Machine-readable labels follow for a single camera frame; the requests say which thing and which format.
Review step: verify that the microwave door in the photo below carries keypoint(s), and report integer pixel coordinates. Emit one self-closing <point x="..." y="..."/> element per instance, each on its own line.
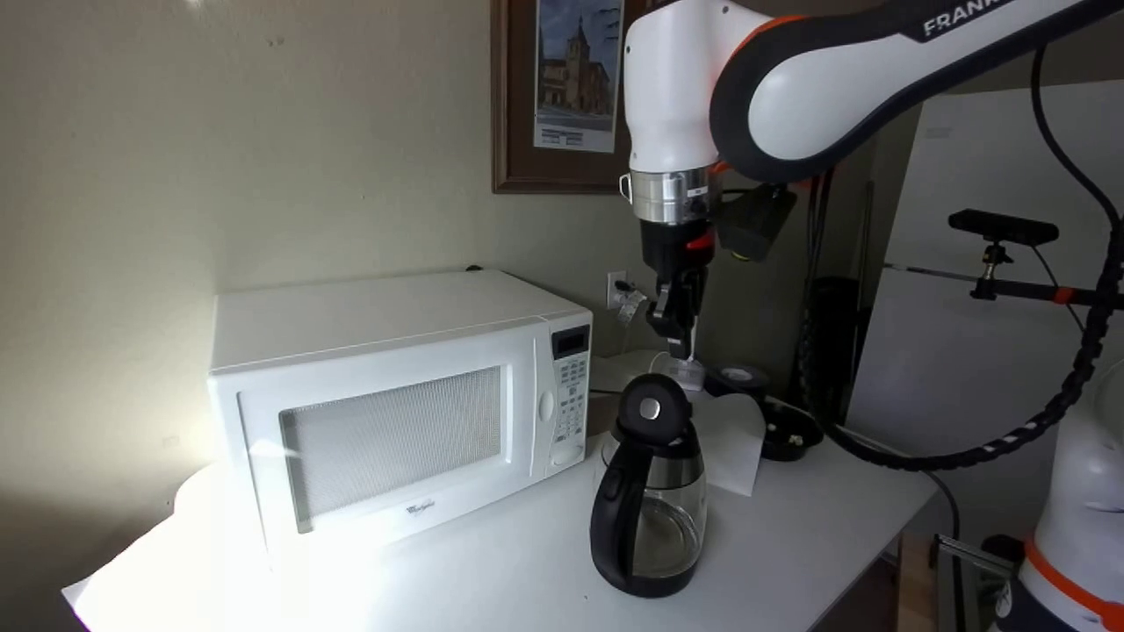
<point x="395" y="439"/>

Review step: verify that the black glass kettle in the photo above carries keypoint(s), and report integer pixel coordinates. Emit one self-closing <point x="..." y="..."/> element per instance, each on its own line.
<point x="648" y="518"/>

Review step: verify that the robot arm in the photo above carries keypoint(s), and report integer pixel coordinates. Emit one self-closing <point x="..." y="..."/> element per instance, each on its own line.
<point x="685" y="79"/>

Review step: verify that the wall socket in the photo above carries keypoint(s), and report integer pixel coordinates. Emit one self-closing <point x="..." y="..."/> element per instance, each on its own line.
<point x="615" y="288"/>

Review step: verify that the white tagged plug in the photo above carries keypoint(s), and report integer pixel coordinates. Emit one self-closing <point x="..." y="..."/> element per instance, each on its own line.
<point x="632" y="305"/>

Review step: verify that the white paper sheet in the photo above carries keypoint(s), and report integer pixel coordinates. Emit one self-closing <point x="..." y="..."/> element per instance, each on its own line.
<point x="733" y="443"/>

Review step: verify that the framed picture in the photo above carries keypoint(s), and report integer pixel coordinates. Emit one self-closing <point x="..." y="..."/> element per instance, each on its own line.
<point x="518" y="96"/>

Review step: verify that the camera on mount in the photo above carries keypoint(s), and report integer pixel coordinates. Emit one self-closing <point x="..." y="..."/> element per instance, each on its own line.
<point x="1003" y="230"/>

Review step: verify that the white microwave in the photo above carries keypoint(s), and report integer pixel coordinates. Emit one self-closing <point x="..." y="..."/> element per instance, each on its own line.
<point x="386" y="412"/>

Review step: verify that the black shallow dish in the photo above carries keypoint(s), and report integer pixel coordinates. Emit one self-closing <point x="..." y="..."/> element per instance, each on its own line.
<point x="788" y="432"/>

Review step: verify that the black kettle lid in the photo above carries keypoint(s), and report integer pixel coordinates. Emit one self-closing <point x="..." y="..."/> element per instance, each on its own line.
<point x="652" y="408"/>

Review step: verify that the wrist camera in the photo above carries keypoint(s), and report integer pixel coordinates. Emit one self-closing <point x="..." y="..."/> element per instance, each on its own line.
<point x="755" y="219"/>

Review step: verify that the clear plastic cup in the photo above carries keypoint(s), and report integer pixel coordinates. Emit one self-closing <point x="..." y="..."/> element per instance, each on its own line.
<point x="689" y="373"/>

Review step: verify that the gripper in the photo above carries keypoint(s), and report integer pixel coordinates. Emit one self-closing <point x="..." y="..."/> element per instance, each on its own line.
<point x="672" y="246"/>

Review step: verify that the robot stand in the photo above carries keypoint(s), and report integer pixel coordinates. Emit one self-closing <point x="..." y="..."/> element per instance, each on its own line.
<point x="966" y="562"/>

